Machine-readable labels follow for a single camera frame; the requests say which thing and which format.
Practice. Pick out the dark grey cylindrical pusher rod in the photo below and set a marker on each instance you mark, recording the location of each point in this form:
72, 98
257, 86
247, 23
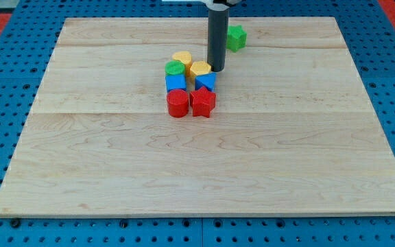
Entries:
217, 37

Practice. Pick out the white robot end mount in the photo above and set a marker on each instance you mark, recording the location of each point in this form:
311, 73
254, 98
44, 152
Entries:
220, 4

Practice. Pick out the green star block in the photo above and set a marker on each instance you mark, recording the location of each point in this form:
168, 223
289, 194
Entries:
236, 38

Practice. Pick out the red star block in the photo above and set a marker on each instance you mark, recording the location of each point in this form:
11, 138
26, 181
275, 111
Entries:
202, 102

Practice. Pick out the yellow heart block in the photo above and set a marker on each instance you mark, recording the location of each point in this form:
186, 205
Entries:
185, 58

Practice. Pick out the yellow hexagon block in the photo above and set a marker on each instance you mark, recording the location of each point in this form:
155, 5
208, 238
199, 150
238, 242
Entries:
199, 68

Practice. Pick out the blue triangle block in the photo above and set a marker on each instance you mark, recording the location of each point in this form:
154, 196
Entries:
207, 80

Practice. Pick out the green cylinder block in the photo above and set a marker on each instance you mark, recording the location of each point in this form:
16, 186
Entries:
174, 67

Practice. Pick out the blue cube block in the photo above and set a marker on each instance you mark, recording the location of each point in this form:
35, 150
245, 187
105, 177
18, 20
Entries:
175, 82

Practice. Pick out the red cylinder block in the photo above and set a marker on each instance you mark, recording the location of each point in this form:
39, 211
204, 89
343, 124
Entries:
177, 103

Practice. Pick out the light wooden board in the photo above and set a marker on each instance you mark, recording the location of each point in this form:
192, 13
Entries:
293, 133

